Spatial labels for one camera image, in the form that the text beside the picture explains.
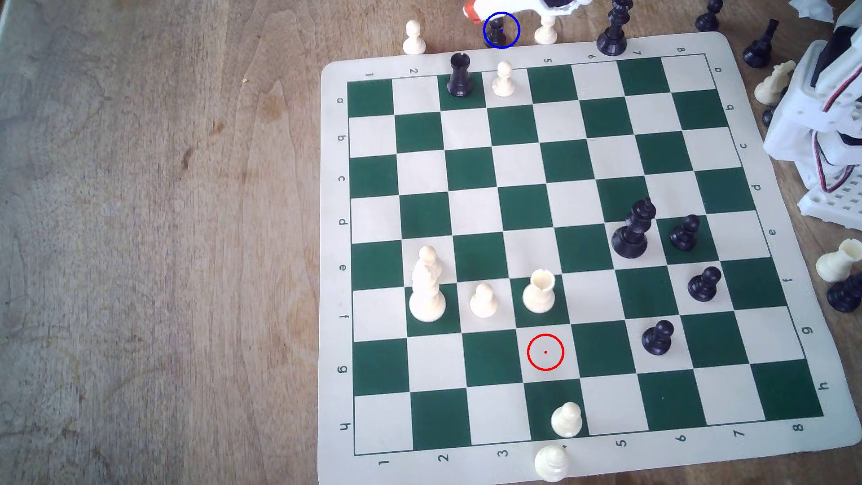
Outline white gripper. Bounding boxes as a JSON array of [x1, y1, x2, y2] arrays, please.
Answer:
[[462, 0, 595, 22]]

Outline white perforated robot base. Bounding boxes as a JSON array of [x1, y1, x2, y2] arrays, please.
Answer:
[[797, 181, 862, 220]]

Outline green white chess board mat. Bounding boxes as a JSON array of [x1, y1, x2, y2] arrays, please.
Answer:
[[317, 30, 862, 481]]

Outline black rook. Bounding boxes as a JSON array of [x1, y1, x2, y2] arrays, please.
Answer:
[[447, 53, 474, 98]]

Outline black queen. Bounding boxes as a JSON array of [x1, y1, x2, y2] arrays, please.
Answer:
[[596, 0, 634, 57]]

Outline black king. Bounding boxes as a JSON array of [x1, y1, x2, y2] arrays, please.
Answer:
[[611, 198, 657, 260]]

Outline black bishop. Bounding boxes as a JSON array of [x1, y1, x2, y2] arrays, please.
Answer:
[[743, 18, 781, 69]]

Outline white knight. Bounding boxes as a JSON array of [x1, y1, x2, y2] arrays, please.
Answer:
[[753, 60, 797, 106]]

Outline white rook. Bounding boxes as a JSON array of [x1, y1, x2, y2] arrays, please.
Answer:
[[522, 269, 557, 315], [815, 238, 862, 284]]

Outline white king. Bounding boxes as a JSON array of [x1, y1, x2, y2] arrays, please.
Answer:
[[409, 263, 447, 323]]

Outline white crumpled paper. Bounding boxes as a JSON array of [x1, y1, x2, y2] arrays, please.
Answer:
[[790, 0, 837, 22]]

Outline red white servo wire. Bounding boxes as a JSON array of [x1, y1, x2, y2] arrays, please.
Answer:
[[811, 81, 862, 195]]

